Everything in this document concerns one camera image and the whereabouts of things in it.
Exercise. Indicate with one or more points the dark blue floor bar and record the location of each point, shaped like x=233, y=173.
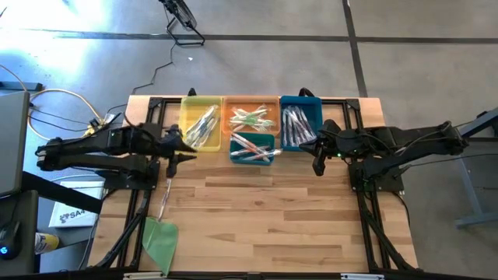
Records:
x=19, y=86

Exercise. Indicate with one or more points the white label strip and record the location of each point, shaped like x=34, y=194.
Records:
x=362, y=277
x=142, y=276

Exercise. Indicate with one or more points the black table clamp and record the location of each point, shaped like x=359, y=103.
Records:
x=191, y=92
x=305, y=92

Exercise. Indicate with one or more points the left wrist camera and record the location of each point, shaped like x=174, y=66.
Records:
x=146, y=134

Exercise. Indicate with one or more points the large blue plastic bin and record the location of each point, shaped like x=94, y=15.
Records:
x=311, y=103

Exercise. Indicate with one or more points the black desk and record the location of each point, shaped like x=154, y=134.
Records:
x=29, y=210

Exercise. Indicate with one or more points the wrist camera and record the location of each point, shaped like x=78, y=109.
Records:
x=330, y=140
x=146, y=134

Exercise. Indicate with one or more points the black aluminium table frame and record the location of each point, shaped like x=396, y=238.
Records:
x=154, y=103
x=353, y=103

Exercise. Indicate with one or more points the yellow spray can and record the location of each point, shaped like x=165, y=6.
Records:
x=46, y=243

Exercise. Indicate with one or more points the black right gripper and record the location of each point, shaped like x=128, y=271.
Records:
x=327, y=153

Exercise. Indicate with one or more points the grey laptop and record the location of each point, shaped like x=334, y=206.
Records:
x=13, y=144

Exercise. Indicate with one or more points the yellow plastic bin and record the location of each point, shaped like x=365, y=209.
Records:
x=190, y=107

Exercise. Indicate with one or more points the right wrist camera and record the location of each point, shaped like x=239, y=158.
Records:
x=330, y=140

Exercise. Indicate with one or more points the orange plastic bin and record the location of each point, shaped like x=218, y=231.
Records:
x=233, y=101

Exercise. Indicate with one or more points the blue white toothbrush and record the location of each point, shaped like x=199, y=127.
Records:
x=208, y=134

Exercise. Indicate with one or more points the grey desk leg frame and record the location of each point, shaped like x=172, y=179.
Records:
x=468, y=183

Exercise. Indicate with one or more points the purple bristle toothbrush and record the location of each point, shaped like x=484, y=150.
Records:
x=290, y=134

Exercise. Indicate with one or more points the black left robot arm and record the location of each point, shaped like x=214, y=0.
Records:
x=78, y=148

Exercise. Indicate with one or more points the black computer mouse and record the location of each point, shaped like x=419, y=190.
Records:
x=9, y=239

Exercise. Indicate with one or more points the clear plastic toothbrush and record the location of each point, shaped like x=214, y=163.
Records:
x=299, y=124

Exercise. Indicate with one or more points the small teal plastic bin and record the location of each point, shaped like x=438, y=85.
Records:
x=253, y=161

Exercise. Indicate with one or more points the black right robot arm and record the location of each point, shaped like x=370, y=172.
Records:
x=408, y=136

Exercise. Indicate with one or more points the black floor fan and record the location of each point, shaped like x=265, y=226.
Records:
x=183, y=13

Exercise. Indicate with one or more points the black aluminium crossbar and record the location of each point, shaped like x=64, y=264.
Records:
x=292, y=277

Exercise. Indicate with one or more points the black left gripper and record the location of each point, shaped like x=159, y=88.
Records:
x=172, y=151

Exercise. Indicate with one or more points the green cloth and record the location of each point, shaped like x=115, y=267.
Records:
x=159, y=241

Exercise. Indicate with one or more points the white printed box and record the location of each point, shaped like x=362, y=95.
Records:
x=74, y=215

